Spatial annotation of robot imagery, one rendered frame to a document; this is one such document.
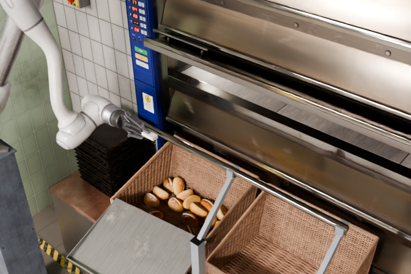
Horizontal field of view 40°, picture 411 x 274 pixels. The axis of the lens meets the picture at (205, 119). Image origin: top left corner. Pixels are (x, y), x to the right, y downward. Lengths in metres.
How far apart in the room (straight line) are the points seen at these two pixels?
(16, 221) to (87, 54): 1.01
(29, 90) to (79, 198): 0.78
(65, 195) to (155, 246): 0.74
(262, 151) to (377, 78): 0.72
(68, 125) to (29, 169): 1.27
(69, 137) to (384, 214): 1.34
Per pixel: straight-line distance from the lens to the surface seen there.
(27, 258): 3.15
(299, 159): 2.48
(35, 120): 3.55
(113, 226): 2.67
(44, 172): 3.77
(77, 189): 3.09
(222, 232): 2.58
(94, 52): 3.22
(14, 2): 2.34
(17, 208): 2.93
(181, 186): 2.92
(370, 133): 2.02
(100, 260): 2.61
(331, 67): 2.16
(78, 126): 2.46
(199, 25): 2.50
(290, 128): 2.41
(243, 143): 2.63
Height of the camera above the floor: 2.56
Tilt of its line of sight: 34 degrees down
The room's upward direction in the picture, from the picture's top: 2 degrees counter-clockwise
